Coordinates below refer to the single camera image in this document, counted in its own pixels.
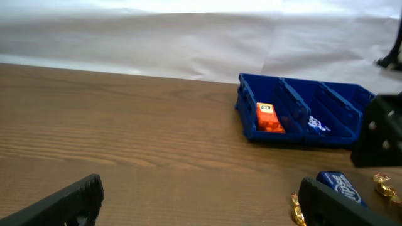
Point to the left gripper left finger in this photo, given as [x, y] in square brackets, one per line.
[63, 204]

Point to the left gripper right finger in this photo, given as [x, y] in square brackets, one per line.
[333, 210]

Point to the blue tray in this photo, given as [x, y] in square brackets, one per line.
[267, 89]

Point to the blue candy pack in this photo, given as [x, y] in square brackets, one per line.
[342, 186]
[317, 125]

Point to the orange candy box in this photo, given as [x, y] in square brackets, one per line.
[274, 127]
[265, 111]

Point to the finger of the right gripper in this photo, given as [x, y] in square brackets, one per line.
[380, 135]

